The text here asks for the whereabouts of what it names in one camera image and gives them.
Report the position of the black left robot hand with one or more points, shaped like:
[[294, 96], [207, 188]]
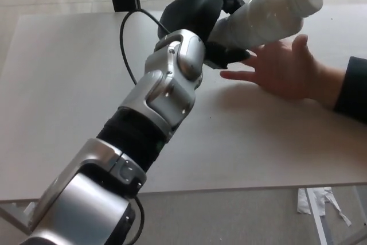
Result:
[[192, 9]]

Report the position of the person's bare hand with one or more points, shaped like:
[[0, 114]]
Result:
[[286, 73]]

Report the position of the white plastic bottle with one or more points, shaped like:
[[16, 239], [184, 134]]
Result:
[[263, 21]]

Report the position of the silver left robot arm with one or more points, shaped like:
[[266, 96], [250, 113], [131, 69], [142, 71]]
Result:
[[160, 95]]

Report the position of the person's dark sleeved forearm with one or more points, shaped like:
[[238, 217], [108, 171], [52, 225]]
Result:
[[355, 90]]

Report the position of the torn white paper scrap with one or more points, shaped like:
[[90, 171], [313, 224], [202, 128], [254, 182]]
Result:
[[304, 205]]

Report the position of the white slanted table leg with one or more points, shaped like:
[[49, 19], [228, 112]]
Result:
[[316, 222]]

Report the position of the grey diagonal table brace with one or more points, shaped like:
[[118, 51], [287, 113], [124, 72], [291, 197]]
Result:
[[11, 214]]

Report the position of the white table bracket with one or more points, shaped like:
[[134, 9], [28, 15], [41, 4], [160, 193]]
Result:
[[30, 207]]

